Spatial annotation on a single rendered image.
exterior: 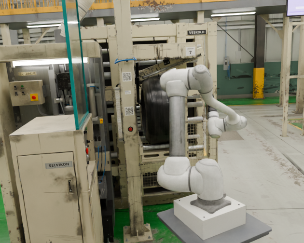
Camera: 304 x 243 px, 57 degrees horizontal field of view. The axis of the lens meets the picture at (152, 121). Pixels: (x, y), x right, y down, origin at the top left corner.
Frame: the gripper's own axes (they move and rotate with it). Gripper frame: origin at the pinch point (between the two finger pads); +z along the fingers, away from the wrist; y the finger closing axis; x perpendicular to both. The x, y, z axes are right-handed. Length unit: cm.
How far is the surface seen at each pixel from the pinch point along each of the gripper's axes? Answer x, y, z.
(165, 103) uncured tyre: -37.7, 0.9, -14.5
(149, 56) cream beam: -49, 12, 43
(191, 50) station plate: -10, 6, 50
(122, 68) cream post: -73, 1, 17
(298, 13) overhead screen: 247, 126, 288
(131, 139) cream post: -61, 39, -29
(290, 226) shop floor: 98, 78, -93
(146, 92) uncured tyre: -52, 3, -3
